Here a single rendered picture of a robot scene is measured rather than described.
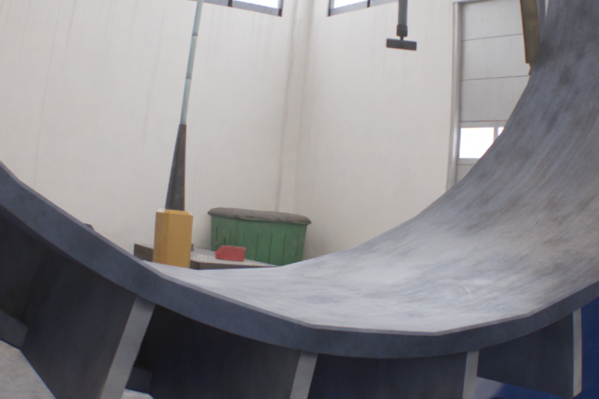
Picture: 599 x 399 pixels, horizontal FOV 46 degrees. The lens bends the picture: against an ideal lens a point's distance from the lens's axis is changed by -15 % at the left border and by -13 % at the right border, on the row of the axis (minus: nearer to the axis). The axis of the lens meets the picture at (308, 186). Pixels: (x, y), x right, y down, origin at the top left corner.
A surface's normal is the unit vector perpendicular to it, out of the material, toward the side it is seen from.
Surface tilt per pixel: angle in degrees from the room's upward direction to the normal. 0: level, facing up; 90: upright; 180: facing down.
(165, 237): 90
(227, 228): 94
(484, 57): 90
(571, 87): 55
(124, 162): 90
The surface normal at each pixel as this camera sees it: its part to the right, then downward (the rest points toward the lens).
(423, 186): -0.83, -0.09
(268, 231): 0.54, 0.10
